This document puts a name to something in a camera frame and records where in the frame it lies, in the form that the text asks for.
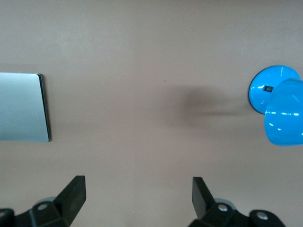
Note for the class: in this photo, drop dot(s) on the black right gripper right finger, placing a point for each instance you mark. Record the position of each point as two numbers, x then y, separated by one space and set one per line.
201 198

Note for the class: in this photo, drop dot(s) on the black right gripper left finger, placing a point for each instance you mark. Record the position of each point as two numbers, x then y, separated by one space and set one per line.
71 196

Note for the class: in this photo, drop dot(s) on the grey laptop with black keyboard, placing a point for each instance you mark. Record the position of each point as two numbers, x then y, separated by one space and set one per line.
21 106

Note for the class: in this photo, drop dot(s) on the blue desk lamp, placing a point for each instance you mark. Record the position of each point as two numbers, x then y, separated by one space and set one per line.
284 118

